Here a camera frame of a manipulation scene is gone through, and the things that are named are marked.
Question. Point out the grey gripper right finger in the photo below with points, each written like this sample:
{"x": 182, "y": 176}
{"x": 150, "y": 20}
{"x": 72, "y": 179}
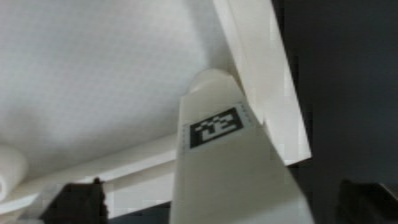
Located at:
{"x": 369, "y": 203}

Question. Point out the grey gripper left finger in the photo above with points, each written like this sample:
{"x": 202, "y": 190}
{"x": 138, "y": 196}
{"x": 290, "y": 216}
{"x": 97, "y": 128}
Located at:
{"x": 70, "y": 204}

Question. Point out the white desk top tray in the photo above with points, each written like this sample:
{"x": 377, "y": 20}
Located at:
{"x": 100, "y": 57}

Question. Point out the white L-shaped obstacle fence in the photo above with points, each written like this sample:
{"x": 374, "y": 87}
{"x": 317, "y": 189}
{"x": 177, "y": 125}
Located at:
{"x": 138, "y": 192}

